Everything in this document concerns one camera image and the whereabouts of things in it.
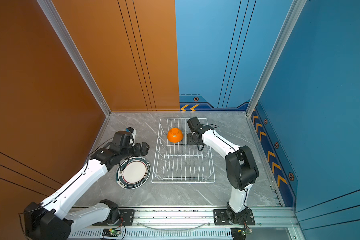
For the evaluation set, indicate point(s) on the white wire dish rack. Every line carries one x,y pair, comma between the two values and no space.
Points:
180,163

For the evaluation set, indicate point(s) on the right small circuit board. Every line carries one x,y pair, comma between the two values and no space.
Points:
240,233

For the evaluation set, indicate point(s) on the green circuit board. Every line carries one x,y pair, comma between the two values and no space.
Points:
111,233

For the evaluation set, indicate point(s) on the green red rimmed plate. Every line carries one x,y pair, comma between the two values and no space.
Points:
135,172

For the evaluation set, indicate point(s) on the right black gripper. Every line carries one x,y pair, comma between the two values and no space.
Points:
189,140

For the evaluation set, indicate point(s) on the aluminium front rail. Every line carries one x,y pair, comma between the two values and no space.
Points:
197,223

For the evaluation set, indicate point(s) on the orange bowl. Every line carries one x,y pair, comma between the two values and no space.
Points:
175,135

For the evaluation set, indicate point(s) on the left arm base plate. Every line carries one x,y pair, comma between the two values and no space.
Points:
125,217

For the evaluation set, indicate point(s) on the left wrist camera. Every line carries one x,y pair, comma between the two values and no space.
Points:
133,134

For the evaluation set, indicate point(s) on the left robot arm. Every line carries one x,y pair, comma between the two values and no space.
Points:
50,219

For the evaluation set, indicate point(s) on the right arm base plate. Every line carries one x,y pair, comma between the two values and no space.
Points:
224,217

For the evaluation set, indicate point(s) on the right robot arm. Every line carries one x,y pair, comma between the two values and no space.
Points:
241,168

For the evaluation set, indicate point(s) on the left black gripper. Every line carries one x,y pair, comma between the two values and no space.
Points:
139,152

